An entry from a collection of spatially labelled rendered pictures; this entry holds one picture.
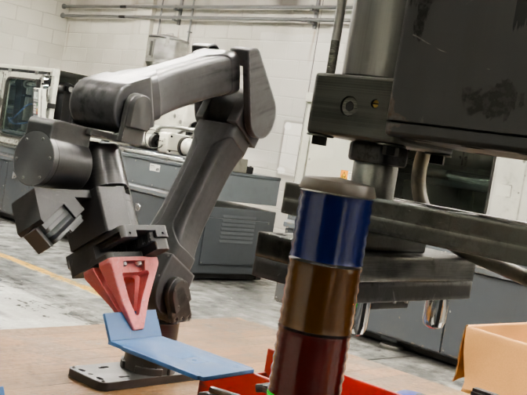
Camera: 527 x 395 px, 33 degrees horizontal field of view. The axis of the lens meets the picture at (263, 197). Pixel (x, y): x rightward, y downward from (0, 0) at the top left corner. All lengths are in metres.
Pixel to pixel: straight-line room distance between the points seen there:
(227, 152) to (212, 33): 9.65
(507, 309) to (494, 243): 5.13
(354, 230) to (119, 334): 0.54
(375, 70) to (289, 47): 9.16
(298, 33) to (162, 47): 1.53
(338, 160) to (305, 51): 3.24
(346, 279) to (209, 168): 0.72
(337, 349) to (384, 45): 0.32
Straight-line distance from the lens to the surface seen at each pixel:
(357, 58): 0.73
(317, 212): 0.44
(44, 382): 1.10
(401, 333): 6.20
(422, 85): 0.66
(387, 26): 0.72
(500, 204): 5.84
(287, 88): 9.79
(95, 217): 0.96
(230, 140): 1.17
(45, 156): 0.93
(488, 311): 5.84
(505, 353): 3.12
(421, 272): 0.74
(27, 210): 0.93
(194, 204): 1.14
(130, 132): 0.99
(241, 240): 8.03
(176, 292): 1.10
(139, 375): 1.14
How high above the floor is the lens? 1.21
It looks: 3 degrees down
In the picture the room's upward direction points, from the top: 9 degrees clockwise
